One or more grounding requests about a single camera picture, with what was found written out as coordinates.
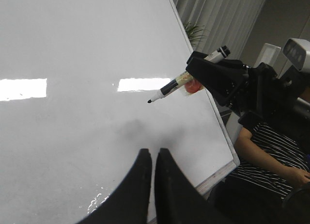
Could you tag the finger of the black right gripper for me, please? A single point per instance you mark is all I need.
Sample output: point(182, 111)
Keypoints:
point(236, 64)
point(222, 82)

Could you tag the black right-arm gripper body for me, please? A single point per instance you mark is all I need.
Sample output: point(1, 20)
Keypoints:
point(274, 100)

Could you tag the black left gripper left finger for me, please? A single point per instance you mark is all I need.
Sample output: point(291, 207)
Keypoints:
point(128, 204)

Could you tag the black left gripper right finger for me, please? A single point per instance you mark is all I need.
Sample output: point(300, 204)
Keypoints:
point(176, 200)

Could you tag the black and white whiteboard marker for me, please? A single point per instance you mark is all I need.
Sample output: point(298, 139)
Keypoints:
point(215, 57)

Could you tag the green potted plant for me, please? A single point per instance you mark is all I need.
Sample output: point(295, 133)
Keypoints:
point(195, 32)

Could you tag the white vertical window blinds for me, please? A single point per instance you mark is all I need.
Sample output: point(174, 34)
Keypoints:
point(221, 22)

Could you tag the person in striped shirt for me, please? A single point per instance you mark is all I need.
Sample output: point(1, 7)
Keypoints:
point(271, 166)

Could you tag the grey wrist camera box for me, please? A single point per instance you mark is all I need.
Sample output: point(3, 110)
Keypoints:
point(297, 51)

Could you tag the white whiteboard with aluminium frame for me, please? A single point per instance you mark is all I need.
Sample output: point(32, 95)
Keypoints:
point(75, 80)

